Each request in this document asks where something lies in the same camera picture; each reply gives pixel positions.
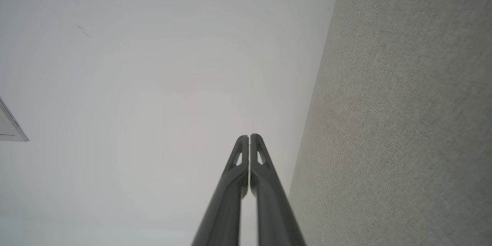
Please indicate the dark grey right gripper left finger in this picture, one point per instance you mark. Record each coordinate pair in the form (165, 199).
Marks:
(226, 207)

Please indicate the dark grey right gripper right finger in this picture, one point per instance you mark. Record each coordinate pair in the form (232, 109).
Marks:
(275, 211)

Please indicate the white wall fixture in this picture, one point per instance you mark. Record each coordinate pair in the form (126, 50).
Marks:
(7, 128)

